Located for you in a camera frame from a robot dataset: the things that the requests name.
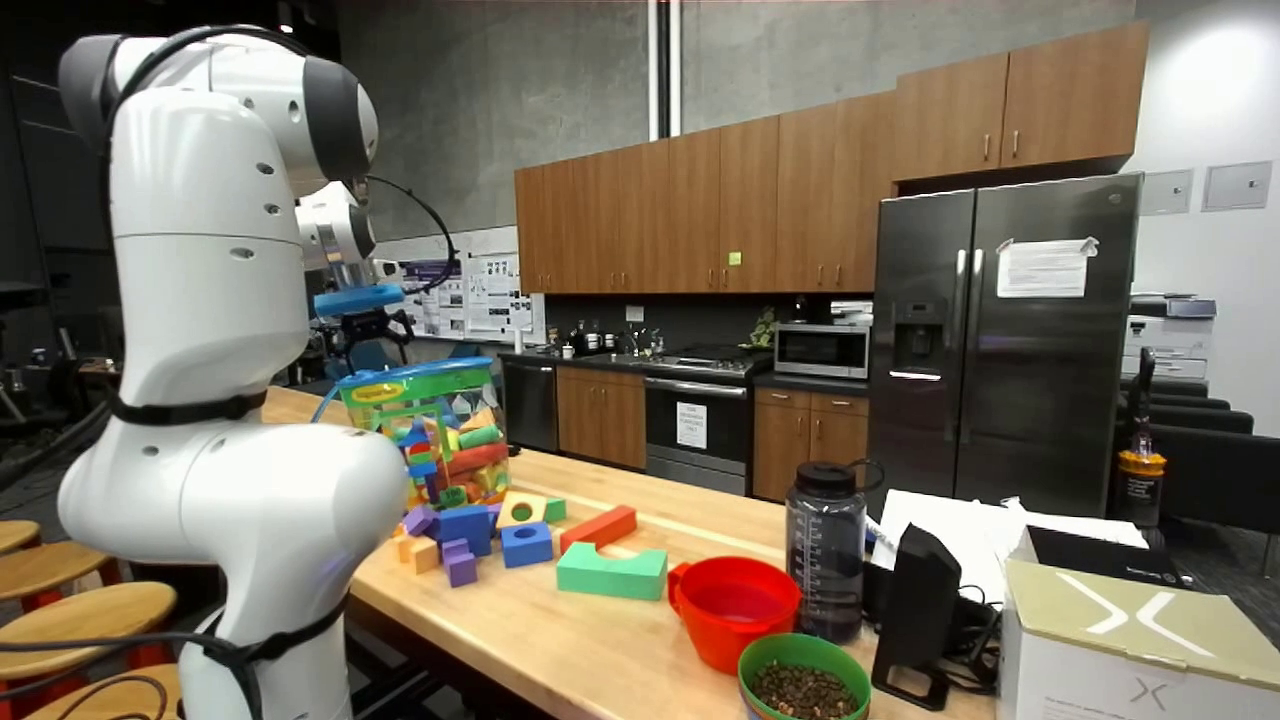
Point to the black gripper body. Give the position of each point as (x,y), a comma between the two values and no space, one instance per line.
(366,330)

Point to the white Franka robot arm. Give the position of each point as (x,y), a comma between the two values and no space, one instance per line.
(200,266)

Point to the tan foam block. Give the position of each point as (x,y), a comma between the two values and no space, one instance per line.
(417,555)

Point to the cream foam block with hole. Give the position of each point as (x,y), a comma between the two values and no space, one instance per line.
(523,508)

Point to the small green foam block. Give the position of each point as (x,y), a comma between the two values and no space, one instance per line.
(555,508)

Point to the blue notched foam block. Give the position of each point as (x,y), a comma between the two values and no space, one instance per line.
(524,546)

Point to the red rectangular foam block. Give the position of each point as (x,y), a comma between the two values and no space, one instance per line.
(598,529)

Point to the green arch foam block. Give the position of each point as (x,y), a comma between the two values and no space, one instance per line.
(609,575)

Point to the whiteboard with papers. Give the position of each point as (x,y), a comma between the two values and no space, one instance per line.
(480,301)

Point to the black dishwasher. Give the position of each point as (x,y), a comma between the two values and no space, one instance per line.
(531,407)

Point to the wooden cabinet under sink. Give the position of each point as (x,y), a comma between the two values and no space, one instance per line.
(600,419)

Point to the white paper on oven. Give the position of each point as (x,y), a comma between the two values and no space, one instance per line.
(689,424)

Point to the wooden upper cabinets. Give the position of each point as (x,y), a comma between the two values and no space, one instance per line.
(664,215)

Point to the stainless oven range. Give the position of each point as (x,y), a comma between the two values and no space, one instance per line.
(702,466)

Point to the round wooden stool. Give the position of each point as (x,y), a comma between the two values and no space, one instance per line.
(53,565)
(82,625)
(123,697)
(13,534)

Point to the green potted plant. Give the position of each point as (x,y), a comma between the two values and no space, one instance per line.
(760,330)

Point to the white vertical pipe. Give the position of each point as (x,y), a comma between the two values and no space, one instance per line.
(664,67)

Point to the wooden cabinet under microwave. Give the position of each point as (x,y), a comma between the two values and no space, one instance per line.
(805,443)

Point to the stainless microwave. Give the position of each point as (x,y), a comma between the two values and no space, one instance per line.
(820,353)

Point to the red plastic bowl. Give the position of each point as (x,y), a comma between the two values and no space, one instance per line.
(734,621)

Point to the green plastic bowl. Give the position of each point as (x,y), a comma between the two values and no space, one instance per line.
(765,661)

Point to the dark dried beans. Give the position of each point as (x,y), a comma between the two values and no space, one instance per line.
(805,690)

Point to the black standing device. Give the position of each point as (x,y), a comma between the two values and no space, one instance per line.
(923,602)

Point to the white paper stack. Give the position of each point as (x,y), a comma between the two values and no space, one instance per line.
(961,526)

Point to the white paper on fridge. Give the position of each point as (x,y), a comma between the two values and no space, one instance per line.
(1044,266)

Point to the stainless steel fridge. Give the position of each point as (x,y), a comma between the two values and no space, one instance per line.
(1055,387)

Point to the wooden cabinet above fridge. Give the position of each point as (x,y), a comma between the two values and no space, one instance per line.
(1041,104)

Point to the black flat tablet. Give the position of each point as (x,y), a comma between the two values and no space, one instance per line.
(1106,555)

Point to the bottle with orange band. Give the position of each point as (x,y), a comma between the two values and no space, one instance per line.
(1143,466)

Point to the white office printer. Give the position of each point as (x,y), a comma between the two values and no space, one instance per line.
(1175,332)

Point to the white cardboard box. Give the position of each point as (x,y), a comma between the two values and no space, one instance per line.
(1132,625)

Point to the blue wrapped wrist camera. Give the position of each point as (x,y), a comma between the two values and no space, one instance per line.
(359,297)

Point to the grey wall panel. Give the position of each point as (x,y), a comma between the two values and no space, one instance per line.
(1237,187)
(1169,189)

